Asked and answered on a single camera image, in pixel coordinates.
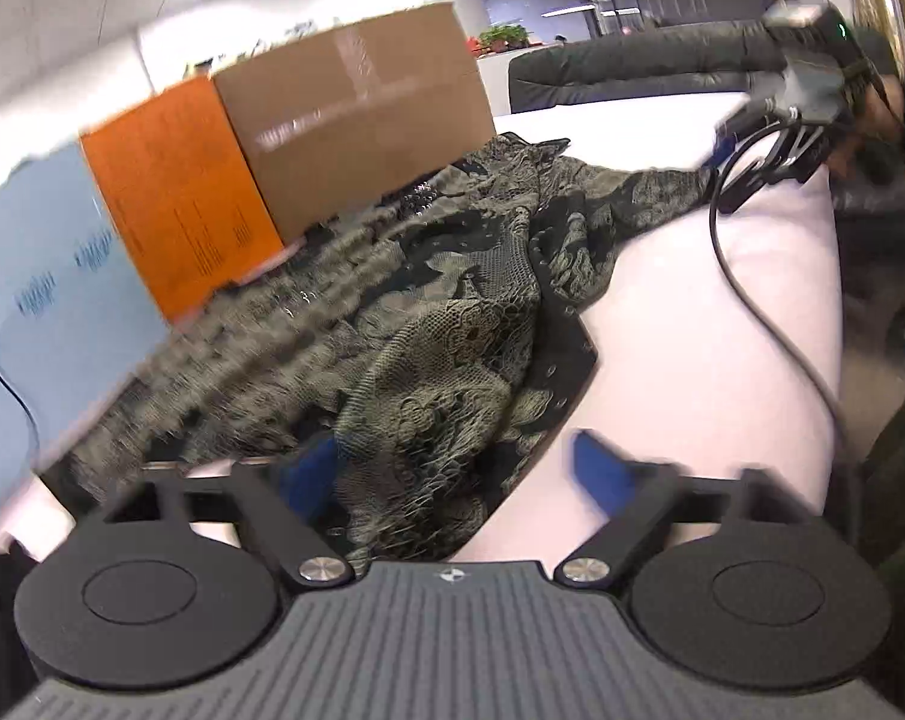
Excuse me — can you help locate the thin black cable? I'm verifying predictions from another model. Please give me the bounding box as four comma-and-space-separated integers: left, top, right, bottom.
0, 330, 44, 458

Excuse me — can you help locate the white mattress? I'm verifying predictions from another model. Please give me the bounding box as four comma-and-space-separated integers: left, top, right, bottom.
0, 86, 847, 563

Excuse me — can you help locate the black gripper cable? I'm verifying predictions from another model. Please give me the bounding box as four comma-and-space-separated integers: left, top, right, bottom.
708, 120, 859, 466

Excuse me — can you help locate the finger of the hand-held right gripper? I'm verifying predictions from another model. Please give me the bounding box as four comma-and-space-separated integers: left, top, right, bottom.
715, 127, 838, 215
714, 106, 802, 166

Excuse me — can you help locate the black beige lace patterned garment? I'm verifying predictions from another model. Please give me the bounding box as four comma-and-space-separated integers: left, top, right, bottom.
40, 131, 724, 571

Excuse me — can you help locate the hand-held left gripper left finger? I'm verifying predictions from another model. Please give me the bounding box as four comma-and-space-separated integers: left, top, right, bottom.
103, 431, 356, 593

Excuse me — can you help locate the person's right hand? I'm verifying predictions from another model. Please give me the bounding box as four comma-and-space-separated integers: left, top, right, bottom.
828, 86, 905, 181

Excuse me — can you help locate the person's dark clothing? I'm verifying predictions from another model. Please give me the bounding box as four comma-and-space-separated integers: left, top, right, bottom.
831, 26, 905, 720

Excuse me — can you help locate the brown cardboard box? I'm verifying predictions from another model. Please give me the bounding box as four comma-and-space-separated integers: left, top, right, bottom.
212, 1, 499, 245

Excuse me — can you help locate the orange cardboard box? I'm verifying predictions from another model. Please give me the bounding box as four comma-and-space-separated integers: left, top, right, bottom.
79, 75, 287, 323

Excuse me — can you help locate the green potted plant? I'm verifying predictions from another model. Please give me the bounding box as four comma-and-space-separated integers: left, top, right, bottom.
478, 24, 532, 53

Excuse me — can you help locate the light blue cardboard box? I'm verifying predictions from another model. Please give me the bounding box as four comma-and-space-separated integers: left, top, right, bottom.
0, 142, 172, 533

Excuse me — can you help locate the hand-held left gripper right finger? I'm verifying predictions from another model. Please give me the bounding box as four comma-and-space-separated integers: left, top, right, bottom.
553, 429, 814, 590

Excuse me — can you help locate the black leather sofa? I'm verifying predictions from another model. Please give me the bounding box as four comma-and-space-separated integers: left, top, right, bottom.
507, 15, 791, 115

